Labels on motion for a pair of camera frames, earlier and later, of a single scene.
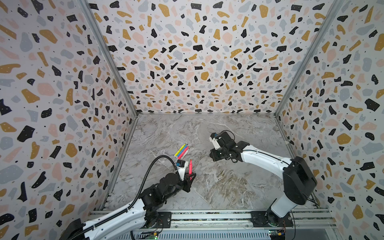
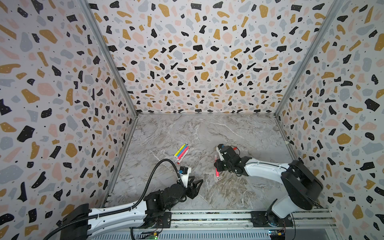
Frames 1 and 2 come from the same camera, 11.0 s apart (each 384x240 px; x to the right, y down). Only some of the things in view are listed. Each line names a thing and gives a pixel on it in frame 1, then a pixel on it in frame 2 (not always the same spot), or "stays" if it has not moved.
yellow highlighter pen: x=180 y=150 stays
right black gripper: x=217 y=153 → x=225 y=156
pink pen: x=183 y=152 stays
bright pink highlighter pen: x=190 y=168 → x=217 y=173
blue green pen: x=182 y=150 stays
